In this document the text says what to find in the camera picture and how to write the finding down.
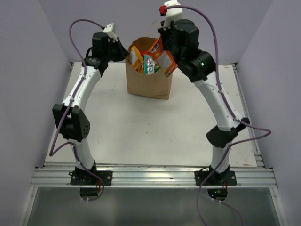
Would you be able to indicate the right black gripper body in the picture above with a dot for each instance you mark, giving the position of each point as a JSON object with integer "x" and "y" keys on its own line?
{"x": 167, "y": 38}

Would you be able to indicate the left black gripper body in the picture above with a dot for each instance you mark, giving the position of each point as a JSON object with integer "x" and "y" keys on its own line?
{"x": 114, "y": 52}

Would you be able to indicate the orange small snack bag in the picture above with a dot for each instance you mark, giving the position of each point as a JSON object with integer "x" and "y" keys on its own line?
{"x": 162, "y": 57}

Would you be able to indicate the yellow Kettle chips bag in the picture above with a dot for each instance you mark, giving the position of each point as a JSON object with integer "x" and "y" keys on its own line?
{"x": 136, "y": 60}

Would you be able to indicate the teal Fox's candy bag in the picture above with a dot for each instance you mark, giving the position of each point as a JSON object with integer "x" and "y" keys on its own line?
{"x": 150, "y": 65}

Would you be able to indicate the brown paper bag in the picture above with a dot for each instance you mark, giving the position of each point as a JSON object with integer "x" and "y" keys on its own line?
{"x": 155, "y": 85}

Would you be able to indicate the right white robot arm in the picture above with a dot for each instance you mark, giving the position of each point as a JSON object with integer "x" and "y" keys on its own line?
{"x": 201, "y": 71}

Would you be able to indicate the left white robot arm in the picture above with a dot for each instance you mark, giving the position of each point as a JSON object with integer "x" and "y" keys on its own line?
{"x": 70, "y": 119}

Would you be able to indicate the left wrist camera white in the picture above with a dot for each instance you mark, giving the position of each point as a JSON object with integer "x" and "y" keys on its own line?
{"x": 110, "y": 30}

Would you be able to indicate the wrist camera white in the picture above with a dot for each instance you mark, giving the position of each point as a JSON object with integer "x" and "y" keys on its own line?
{"x": 110, "y": 30}
{"x": 173, "y": 14}

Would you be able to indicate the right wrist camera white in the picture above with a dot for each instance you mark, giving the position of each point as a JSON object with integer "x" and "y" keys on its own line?
{"x": 173, "y": 14}

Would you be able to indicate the aluminium front rail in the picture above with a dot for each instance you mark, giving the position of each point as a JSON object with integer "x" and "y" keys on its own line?
{"x": 155, "y": 177}

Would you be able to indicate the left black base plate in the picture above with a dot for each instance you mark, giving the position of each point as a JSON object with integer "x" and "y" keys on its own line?
{"x": 81, "y": 177}

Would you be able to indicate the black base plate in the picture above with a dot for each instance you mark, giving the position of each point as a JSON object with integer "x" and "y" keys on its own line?
{"x": 81, "y": 177}
{"x": 228, "y": 177}

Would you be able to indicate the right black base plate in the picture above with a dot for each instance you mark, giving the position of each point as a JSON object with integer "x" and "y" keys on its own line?
{"x": 228, "y": 177}

